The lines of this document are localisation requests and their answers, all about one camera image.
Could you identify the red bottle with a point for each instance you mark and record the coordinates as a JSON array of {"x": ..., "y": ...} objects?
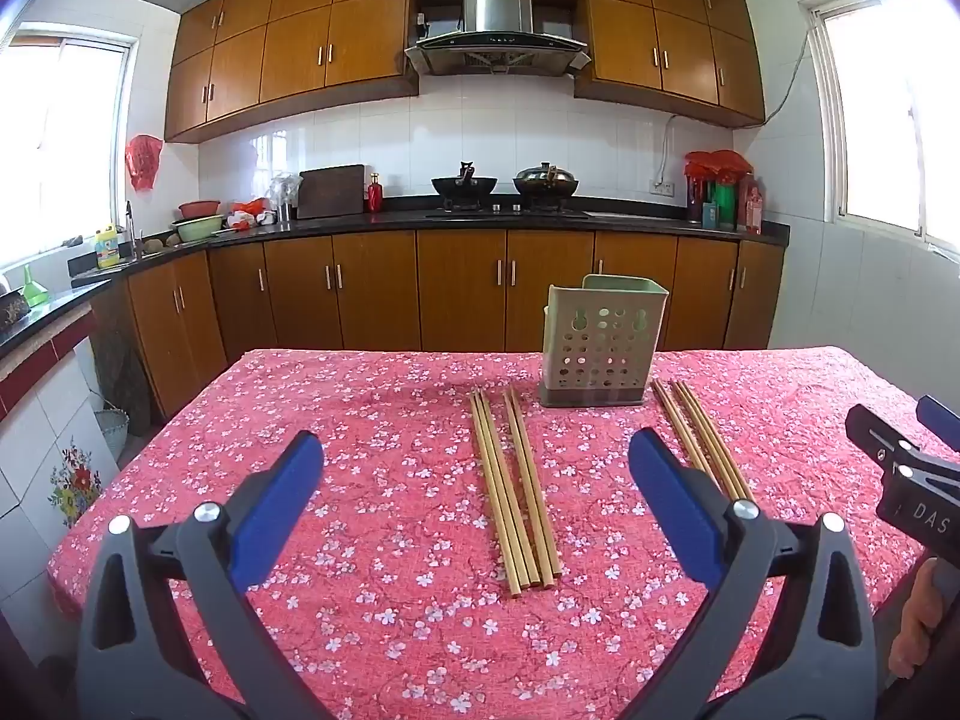
[{"x": 374, "y": 195}]

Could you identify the steel range hood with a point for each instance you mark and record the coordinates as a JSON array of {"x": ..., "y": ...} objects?
[{"x": 496, "y": 11}]

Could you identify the red floral tablecloth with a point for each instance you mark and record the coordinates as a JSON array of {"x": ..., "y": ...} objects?
[{"x": 375, "y": 465}]

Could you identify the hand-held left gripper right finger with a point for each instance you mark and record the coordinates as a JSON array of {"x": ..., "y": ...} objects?
[{"x": 675, "y": 499}]

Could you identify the red and white plastic bag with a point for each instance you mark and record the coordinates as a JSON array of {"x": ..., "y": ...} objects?
[{"x": 247, "y": 214}]

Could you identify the person's right hand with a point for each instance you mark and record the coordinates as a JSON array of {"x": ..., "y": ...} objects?
[{"x": 915, "y": 630}]

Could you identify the red basin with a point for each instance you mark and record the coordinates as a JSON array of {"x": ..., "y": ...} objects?
[{"x": 199, "y": 208}]

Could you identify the sliding window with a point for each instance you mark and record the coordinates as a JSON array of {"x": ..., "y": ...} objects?
[
  {"x": 60, "y": 142},
  {"x": 885, "y": 112}
]

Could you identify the blue carton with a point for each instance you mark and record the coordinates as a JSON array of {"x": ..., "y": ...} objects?
[{"x": 711, "y": 215}]

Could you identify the yellow detergent bottle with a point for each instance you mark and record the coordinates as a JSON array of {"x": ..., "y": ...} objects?
[{"x": 108, "y": 249}]

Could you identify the wooden chopstick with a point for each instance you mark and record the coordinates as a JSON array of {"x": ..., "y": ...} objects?
[
  {"x": 538, "y": 495},
  {"x": 513, "y": 495},
  {"x": 710, "y": 450},
  {"x": 504, "y": 495},
  {"x": 727, "y": 450},
  {"x": 495, "y": 495},
  {"x": 527, "y": 495},
  {"x": 718, "y": 450},
  {"x": 677, "y": 420}
]

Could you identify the metal faucet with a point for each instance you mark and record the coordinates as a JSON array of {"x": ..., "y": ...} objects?
[{"x": 131, "y": 229}]

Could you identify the wooden wall cabinet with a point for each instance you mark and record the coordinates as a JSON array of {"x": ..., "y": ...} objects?
[
  {"x": 300, "y": 45},
  {"x": 675, "y": 37}
]

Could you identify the dark bottle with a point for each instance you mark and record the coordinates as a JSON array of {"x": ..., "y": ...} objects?
[{"x": 697, "y": 202}]

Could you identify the black wok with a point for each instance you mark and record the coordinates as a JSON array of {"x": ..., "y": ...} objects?
[{"x": 463, "y": 187}]

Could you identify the green perforated utensil holder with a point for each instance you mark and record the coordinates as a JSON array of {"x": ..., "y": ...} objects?
[{"x": 626, "y": 298}]

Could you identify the dark patterned tin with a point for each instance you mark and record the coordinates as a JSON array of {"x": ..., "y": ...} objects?
[{"x": 13, "y": 311}]

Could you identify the white wall socket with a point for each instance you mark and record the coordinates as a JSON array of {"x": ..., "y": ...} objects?
[{"x": 663, "y": 187}]

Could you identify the green basin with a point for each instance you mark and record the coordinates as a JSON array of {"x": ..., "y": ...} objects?
[{"x": 197, "y": 228}]

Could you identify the gas stove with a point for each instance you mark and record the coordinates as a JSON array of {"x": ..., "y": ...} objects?
[{"x": 506, "y": 213}]

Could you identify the wok with lid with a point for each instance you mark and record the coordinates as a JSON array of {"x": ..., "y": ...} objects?
[{"x": 545, "y": 181}]

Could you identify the green funnel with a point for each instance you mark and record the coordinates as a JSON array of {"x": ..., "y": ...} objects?
[{"x": 34, "y": 291}]

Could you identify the green bottle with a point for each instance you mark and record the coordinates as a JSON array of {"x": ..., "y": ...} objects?
[{"x": 725, "y": 206}]

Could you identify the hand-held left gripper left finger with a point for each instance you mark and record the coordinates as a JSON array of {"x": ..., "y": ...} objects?
[{"x": 277, "y": 510}]

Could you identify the dark cutting board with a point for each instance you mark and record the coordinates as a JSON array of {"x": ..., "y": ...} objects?
[{"x": 330, "y": 191}]

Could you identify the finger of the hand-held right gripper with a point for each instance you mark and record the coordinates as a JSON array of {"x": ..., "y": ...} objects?
[
  {"x": 941, "y": 420},
  {"x": 874, "y": 431}
]

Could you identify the clear glass jar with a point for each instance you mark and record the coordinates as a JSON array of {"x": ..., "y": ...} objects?
[{"x": 285, "y": 195}]

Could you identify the wooden base cabinet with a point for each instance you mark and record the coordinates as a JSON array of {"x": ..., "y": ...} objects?
[{"x": 457, "y": 292}]

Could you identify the wooden kitchen cabinet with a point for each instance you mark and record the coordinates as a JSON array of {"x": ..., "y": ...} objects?
[{"x": 637, "y": 219}]

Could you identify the red hanging plastic bag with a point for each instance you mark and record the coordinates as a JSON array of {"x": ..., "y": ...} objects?
[{"x": 142, "y": 161}]

